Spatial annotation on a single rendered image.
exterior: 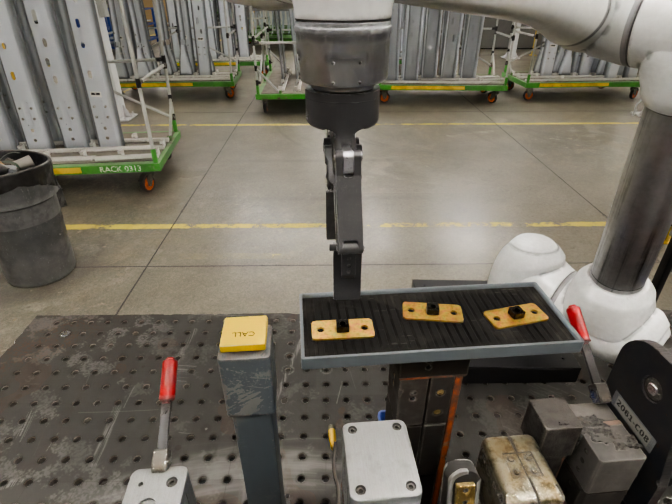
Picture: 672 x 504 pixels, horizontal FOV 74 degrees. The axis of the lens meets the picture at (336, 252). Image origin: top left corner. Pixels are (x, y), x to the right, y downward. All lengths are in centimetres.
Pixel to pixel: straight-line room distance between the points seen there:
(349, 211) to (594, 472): 45
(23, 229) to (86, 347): 167
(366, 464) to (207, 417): 66
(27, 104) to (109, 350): 355
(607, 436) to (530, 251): 56
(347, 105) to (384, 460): 38
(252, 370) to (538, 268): 74
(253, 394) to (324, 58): 45
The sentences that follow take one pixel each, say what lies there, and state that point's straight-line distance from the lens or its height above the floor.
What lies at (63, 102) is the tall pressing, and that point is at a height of 69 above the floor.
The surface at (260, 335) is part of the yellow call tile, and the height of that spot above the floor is 116.
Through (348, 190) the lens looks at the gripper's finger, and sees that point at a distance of 43.
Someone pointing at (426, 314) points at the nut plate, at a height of 116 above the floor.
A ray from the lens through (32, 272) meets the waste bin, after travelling 317.
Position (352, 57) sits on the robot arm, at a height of 151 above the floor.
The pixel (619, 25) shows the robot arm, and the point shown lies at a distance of 85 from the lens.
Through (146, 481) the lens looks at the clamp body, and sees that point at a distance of 64.
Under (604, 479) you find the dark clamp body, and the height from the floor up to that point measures 104.
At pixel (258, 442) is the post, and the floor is 96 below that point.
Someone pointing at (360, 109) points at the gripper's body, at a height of 146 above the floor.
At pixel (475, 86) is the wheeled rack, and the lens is 727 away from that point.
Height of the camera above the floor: 157
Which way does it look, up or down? 31 degrees down
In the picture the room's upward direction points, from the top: straight up
